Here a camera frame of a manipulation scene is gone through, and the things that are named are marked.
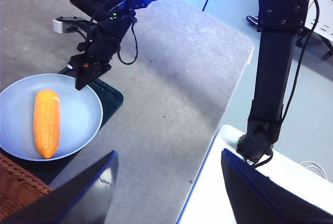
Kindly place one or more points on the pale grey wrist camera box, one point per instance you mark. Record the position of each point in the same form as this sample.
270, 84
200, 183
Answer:
58, 25

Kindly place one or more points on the dark shoe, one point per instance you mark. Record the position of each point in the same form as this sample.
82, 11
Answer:
251, 20

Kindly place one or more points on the black chair base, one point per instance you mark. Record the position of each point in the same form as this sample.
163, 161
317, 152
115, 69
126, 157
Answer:
326, 44

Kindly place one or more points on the white furniture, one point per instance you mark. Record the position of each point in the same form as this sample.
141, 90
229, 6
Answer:
323, 3

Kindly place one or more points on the brown woven wicker basket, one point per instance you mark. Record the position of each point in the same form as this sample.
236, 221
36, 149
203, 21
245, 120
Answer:
18, 187

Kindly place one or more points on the black rectangular tray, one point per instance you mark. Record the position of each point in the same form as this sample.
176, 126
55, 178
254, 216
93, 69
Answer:
110, 99

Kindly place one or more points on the blue round plate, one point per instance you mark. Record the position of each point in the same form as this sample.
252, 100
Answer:
80, 115

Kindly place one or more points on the yellow-orange corn cob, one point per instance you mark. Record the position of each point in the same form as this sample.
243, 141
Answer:
46, 122

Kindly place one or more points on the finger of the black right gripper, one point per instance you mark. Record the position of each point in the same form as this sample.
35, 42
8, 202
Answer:
86, 78

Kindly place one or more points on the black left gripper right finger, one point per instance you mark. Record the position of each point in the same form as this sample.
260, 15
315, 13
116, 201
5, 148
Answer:
260, 198

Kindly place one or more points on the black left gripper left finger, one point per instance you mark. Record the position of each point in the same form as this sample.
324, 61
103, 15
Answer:
83, 198

